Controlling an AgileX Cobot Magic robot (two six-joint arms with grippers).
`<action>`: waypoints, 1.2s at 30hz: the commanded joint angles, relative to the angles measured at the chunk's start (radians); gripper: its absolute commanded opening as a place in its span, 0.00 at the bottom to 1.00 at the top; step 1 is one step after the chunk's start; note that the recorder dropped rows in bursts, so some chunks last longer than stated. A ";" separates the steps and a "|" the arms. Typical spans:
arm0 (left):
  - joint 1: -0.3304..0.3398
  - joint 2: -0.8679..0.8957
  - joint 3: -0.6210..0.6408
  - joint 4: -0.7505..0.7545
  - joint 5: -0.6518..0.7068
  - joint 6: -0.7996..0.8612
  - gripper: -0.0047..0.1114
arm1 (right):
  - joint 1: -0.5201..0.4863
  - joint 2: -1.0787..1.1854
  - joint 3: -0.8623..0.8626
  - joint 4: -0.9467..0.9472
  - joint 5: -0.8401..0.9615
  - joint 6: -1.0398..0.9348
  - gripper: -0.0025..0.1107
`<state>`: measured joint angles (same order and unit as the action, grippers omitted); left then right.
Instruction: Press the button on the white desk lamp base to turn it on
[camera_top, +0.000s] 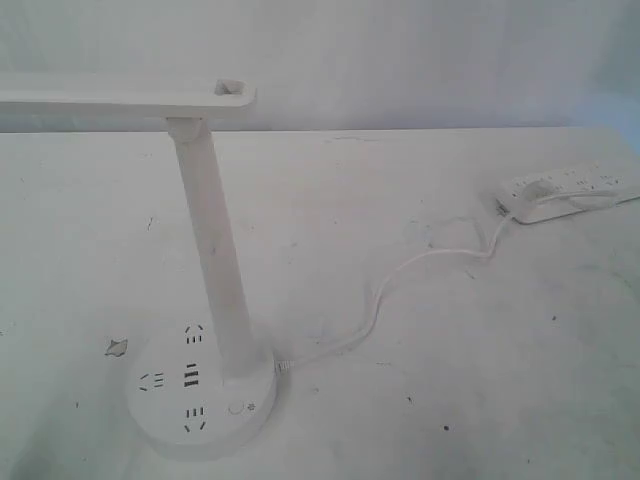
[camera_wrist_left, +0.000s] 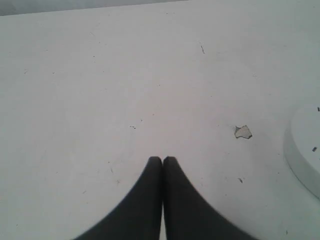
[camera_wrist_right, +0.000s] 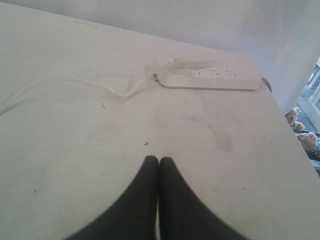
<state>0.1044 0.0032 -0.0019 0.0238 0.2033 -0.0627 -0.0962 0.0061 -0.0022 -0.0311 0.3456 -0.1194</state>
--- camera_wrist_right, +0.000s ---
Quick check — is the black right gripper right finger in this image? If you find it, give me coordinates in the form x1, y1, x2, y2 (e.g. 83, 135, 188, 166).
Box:
158, 157, 246, 240

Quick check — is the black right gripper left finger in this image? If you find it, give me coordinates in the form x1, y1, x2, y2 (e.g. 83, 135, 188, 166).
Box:
67, 155, 159, 240

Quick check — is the white power strip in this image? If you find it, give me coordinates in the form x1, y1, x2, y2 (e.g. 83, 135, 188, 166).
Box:
154, 60, 262, 91

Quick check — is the upper brown teddy bear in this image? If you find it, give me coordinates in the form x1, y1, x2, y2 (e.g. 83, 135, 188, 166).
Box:
284, 107, 305, 132

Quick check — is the brown teddy bear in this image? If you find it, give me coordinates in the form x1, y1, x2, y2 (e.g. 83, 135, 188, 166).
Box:
297, 132, 320, 161
284, 107, 305, 132

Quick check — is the lower brown teddy bear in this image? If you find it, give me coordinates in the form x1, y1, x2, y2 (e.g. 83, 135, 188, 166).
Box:
297, 132, 320, 161

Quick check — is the white power cord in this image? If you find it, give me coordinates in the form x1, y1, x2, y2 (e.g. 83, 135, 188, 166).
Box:
0, 73, 159, 116

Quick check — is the grey power strip cable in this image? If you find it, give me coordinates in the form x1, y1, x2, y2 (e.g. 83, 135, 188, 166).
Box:
259, 76, 273, 94

